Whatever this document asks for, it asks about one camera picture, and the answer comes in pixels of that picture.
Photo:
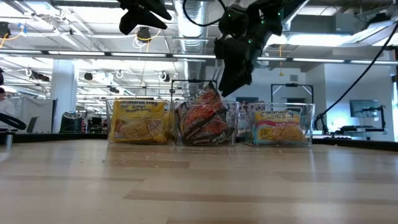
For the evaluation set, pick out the grey cubicle partition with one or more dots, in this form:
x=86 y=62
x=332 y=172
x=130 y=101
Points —
x=34 y=115

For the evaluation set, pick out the black fire noodle pack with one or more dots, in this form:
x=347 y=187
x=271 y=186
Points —
x=205 y=121

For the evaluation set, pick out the yellow Maruchan noodle pack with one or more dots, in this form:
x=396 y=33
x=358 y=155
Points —
x=138 y=124

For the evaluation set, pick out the person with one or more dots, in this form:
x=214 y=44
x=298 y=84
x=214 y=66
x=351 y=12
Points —
x=7 y=112

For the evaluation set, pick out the grey metal post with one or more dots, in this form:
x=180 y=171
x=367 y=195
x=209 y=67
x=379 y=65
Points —
x=9 y=140

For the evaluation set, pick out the computer monitor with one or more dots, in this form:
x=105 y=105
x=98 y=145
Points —
x=363 y=109

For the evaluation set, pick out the blue Maruchan noodle pack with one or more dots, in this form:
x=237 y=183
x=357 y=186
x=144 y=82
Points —
x=280 y=130

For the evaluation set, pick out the black curved bar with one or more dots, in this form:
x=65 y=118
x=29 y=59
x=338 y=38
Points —
x=15 y=123

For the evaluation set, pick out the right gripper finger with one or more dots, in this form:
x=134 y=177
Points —
x=246 y=74
x=230 y=81

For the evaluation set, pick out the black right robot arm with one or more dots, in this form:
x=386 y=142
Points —
x=267 y=11

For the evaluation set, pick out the silver ribbed ventilation duct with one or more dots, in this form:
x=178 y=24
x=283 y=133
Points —
x=192 y=46

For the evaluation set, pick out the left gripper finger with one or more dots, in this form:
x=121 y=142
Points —
x=161 y=11
x=133 y=20

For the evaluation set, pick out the black metal stand frame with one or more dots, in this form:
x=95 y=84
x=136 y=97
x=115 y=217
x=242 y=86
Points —
x=292 y=84

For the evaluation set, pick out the white building pillar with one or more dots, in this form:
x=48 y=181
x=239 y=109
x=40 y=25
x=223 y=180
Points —
x=63 y=90

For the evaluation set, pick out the black round machine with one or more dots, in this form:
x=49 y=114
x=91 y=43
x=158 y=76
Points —
x=71 y=123

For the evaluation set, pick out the black hanging ceiling device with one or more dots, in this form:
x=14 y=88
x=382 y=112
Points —
x=143 y=34

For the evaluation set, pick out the long ceiling light rail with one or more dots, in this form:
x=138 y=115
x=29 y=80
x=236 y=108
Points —
x=77 y=53

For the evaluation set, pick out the clear plastic bin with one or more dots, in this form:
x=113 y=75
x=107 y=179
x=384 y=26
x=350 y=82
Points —
x=311 y=124
x=237 y=124
x=107 y=124

